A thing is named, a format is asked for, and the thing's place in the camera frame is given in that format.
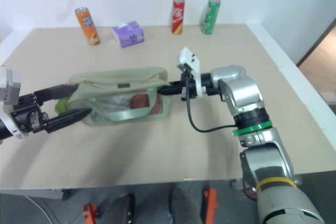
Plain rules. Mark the orange soda can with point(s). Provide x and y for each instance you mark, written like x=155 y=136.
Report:
x=88 y=26

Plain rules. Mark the green soda can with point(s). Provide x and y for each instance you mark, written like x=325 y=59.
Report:
x=210 y=16

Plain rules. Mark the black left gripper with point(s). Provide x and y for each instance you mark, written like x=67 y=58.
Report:
x=26 y=112

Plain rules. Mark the red item inside pouch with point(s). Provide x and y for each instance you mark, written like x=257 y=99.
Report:
x=140 y=100

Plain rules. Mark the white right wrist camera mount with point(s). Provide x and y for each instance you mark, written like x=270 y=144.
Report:
x=190 y=60

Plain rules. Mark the green pouch with clear window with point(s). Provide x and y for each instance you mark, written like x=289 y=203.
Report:
x=118 y=89

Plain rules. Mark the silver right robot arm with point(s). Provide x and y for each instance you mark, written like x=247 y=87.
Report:
x=244 y=90

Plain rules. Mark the purple tissue pack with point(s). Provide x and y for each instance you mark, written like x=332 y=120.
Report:
x=128 y=33

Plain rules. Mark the red soda can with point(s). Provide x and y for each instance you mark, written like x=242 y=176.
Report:
x=178 y=16

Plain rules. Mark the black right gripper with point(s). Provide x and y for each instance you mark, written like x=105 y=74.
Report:
x=191 y=90

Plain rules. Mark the orange clamp under table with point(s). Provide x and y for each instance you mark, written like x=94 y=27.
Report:
x=90 y=212
x=210 y=204

